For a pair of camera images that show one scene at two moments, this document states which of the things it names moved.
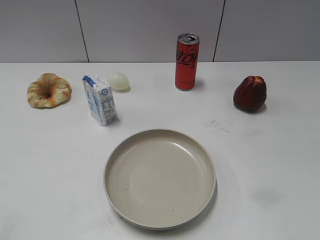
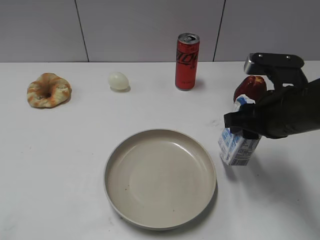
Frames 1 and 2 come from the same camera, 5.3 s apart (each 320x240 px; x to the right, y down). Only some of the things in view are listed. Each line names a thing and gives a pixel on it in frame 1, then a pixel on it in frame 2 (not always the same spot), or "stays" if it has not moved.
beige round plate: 160,179 stays
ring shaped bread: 48,91 stays
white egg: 119,82 stays
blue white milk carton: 100,100 -> 235,149
